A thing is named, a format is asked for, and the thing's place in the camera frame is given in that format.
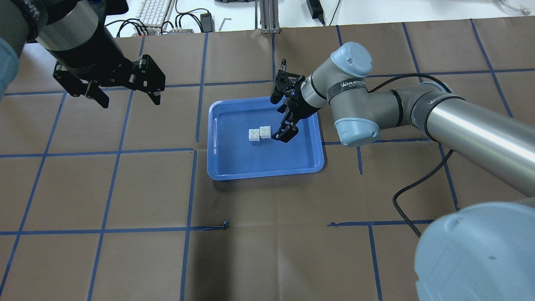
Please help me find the blue plastic tray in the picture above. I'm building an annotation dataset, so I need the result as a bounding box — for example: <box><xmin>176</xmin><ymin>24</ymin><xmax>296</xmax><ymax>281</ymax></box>
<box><xmin>207</xmin><ymin>97</ymin><xmax>325</xmax><ymax>181</ymax></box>

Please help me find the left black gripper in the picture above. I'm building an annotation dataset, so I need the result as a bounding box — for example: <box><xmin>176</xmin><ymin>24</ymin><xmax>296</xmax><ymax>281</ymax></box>
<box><xmin>36</xmin><ymin>4</ymin><xmax>166</xmax><ymax>109</ymax></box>

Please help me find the white building block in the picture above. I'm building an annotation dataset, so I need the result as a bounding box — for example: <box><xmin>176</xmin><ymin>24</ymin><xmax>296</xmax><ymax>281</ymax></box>
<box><xmin>259</xmin><ymin>126</ymin><xmax>271</xmax><ymax>139</ymax></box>
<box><xmin>248</xmin><ymin>128</ymin><xmax>261</xmax><ymax>142</ymax></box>

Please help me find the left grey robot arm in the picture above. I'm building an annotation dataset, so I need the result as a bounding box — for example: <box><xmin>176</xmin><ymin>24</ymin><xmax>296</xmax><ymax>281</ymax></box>
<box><xmin>0</xmin><ymin>0</ymin><xmax>166</xmax><ymax>108</ymax></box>

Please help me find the black power brick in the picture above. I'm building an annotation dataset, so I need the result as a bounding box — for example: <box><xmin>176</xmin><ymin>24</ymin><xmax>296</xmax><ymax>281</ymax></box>
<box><xmin>306</xmin><ymin>0</ymin><xmax>326</xmax><ymax>26</ymax></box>

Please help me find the white keyboard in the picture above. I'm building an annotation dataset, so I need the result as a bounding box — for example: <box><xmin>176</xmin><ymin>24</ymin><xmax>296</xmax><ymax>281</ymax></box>
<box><xmin>135</xmin><ymin>0</ymin><xmax>175</xmax><ymax>29</ymax></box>

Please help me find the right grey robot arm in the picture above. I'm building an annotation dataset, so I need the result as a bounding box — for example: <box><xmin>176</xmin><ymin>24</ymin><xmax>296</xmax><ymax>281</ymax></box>
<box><xmin>270</xmin><ymin>42</ymin><xmax>535</xmax><ymax>301</ymax></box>

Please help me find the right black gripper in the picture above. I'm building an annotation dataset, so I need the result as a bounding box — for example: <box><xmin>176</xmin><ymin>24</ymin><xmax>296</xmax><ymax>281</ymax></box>
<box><xmin>270</xmin><ymin>59</ymin><xmax>320</xmax><ymax>143</ymax></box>

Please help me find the aluminium frame post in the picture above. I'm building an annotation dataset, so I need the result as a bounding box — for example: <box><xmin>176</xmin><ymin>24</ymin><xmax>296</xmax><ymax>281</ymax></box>
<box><xmin>257</xmin><ymin>0</ymin><xmax>280</xmax><ymax>34</ymax></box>

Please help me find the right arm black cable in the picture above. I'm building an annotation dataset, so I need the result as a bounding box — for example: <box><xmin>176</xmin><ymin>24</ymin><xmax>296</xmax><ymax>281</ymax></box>
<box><xmin>368</xmin><ymin>73</ymin><xmax>454</xmax><ymax>239</ymax></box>

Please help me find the brown paper table cover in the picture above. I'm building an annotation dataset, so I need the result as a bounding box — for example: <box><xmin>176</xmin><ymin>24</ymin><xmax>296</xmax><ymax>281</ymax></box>
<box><xmin>0</xmin><ymin>17</ymin><xmax>534</xmax><ymax>301</ymax></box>

